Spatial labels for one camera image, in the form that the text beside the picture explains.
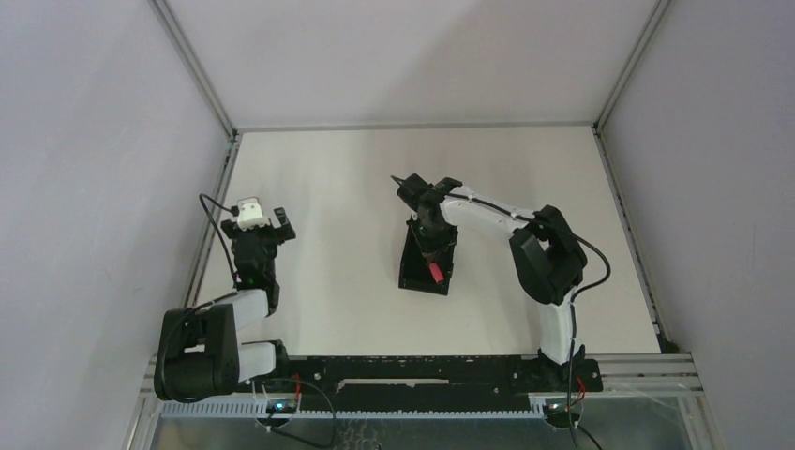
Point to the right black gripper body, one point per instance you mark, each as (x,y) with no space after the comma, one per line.
(432,236)

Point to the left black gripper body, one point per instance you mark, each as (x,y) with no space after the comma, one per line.
(284,230)

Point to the red handled screwdriver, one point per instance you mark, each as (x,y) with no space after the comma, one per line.
(436,272)

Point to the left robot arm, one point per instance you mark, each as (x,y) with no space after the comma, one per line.
(199,353)

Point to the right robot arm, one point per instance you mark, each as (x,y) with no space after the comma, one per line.
(548,258)

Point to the black plastic bin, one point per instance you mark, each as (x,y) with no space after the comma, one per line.
(413,269)

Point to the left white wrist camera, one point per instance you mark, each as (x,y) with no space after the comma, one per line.
(250,214)

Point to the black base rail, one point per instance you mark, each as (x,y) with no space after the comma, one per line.
(437,384)

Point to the aluminium frame rail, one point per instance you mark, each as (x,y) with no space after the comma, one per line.
(646,375)

